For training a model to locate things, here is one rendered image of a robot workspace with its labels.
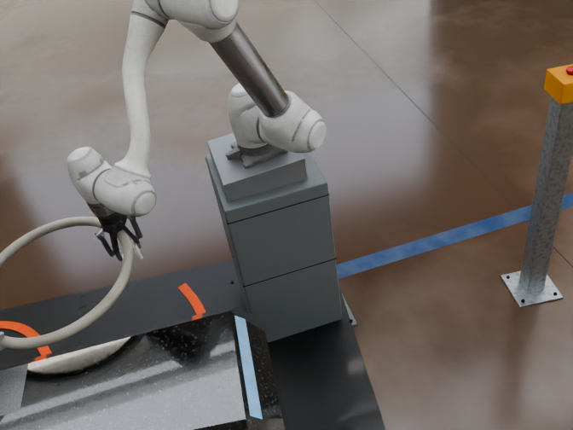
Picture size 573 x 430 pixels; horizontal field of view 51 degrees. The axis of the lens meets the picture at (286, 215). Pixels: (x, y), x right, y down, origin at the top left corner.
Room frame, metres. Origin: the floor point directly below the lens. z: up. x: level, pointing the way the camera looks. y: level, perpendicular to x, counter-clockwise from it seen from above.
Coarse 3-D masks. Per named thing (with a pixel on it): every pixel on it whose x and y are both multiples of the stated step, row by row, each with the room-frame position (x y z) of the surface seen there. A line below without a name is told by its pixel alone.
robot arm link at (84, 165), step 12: (72, 156) 1.43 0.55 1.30; (84, 156) 1.42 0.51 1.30; (96, 156) 1.44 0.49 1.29; (72, 168) 1.41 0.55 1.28; (84, 168) 1.40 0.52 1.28; (96, 168) 1.41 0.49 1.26; (108, 168) 1.41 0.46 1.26; (72, 180) 1.41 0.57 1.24; (84, 180) 1.39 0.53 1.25; (84, 192) 1.39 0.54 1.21
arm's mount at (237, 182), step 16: (208, 144) 2.05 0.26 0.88; (224, 144) 2.02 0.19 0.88; (224, 160) 1.92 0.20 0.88; (240, 160) 1.89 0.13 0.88; (272, 160) 1.85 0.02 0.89; (288, 160) 1.83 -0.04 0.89; (304, 160) 1.82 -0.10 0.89; (224, 176) 1.82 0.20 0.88; (240, 176) 1.80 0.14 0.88; (256, 176) 1.79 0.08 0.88; (272, 176) 1.80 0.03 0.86; (288, 176) 1.81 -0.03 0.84; (304, 176) 1.82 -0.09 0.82; (224, 192) 1.78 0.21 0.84; (240, 192) 1.78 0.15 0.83; (256, 192) 1.79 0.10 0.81
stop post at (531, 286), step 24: (552, 72) 1.82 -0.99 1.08; (552, 96) 1.81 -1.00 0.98; (552, 120) 1.79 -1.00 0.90; (552, 144) 1.76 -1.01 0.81; (552, 168) 1.75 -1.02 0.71; (552, 192) 1.75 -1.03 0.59; (552, 216) 1.75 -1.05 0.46; (528, 240) 1.81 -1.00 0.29; (552, 240) 1.75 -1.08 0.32; (528, 264) 1.78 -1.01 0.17; (528, 288) 1.75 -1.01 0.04; (552, 288) 1.75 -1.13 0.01
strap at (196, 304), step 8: (184, 288) 2.14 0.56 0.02; (192, 296) 2.08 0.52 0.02; (192, 304) 2.03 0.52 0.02; (200, 304) 2.02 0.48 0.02; (200, 312) 1.96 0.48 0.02; (8, 328) 2.07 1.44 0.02; (16, 328) 2.06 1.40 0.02; (24, 328) 2.05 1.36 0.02; (32, 336) 1.99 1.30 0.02; (40, 352) 1.88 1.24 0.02; (48, 352) 1.88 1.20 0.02
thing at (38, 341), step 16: (48, 224) 1.56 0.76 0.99; (64, 224) 1.55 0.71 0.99; (80, 224) 1.54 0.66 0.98; (96, 224) 1.52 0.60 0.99; (16, 240) 1.52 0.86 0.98; (32, 240) 1.52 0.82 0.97; (128, 240) 1.41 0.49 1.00; (0, 256) 1.46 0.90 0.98; (128, 256) 1.34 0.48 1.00; (128, 272) 1.28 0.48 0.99; (112, 288) 1.22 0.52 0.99; (112, 304) 1.18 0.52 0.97; (80, 320) 1.13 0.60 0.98; (48, 336) 1.10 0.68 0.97; (64, 336) 1.10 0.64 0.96
